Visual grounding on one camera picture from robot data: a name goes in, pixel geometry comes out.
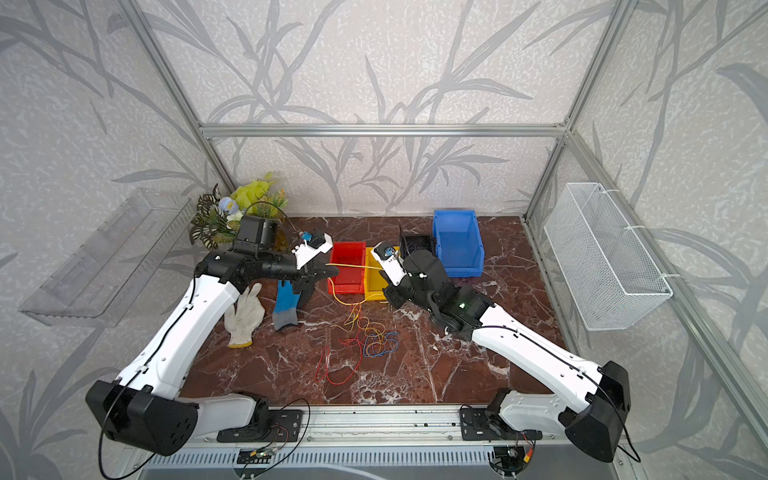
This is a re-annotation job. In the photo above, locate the blue grey work glove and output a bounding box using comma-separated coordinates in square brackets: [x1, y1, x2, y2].
[272, 280, 301, 331]

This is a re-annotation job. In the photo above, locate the clear plastic wall shelf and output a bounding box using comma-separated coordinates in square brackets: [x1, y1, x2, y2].
[19, 189, 195, 328]

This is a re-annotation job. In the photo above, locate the black plastic bin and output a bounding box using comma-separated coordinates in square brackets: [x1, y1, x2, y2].
[400, 234, 436, 259]

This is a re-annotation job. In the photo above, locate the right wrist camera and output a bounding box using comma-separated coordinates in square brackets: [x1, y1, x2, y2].
[372, 241, 406, 287]

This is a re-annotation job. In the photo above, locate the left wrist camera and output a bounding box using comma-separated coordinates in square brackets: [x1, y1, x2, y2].
[292, 230, 333, 270]

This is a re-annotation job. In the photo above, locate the aluminium front rail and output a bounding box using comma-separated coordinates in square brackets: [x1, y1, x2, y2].
[124, 403, 631, 450]

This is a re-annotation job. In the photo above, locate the red plastic bin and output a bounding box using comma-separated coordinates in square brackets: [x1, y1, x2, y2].
[328, 242, 366, 295]

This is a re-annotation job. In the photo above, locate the artificial plant in vase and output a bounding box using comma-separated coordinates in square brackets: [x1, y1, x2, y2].
[188, 172, 287, 251]

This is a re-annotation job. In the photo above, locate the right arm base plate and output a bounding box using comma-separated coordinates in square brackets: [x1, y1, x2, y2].
[458, 405, 543, 442]

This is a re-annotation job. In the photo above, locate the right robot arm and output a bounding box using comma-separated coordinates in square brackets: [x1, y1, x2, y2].
[373, 242, 631, 463]

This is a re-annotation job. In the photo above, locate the white knit work glove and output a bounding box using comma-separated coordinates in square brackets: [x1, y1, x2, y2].
[224, 283, 265, 349]

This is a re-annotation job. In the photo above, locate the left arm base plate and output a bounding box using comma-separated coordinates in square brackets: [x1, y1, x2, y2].
[216, 409, 303, 443]

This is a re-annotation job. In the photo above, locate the yellow plastic bin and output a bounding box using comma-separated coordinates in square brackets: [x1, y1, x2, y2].
[364, 247, 388, 301]

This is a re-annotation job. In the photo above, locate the blue plastic bin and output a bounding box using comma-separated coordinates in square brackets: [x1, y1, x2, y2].
[432, 210, 485, 278]

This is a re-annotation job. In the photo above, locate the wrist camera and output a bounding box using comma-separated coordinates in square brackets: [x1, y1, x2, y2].
[292, 230, 333, 270]
[372, 241, 406, 287]

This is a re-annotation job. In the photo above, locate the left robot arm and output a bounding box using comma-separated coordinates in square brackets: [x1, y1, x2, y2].
[86, 251, 339, 456]

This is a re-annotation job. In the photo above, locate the white wire mesh basket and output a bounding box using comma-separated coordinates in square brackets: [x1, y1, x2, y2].
[544, 182, 673, 331]

